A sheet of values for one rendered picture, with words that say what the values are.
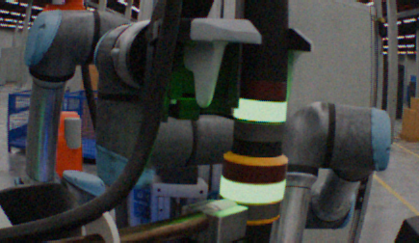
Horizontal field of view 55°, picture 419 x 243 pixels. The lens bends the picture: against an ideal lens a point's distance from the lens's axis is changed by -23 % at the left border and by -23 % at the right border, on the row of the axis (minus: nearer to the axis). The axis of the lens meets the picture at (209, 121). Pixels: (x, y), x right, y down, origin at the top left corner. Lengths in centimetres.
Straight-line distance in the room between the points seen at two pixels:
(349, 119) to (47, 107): 57
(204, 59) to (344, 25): 221
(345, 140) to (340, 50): 170
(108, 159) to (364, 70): 214
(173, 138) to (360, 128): 36
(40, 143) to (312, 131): 54
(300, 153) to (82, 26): 45
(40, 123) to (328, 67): 176
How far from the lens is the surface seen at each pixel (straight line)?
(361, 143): 81
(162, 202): 122
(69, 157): 431
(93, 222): 24
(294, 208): 79
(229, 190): 32
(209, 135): 61
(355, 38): 256
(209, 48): 32
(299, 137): 80
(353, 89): 254
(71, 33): 88
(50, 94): 93
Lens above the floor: 155
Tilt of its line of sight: 7 degrees down
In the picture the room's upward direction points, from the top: 4 degrees clockwise
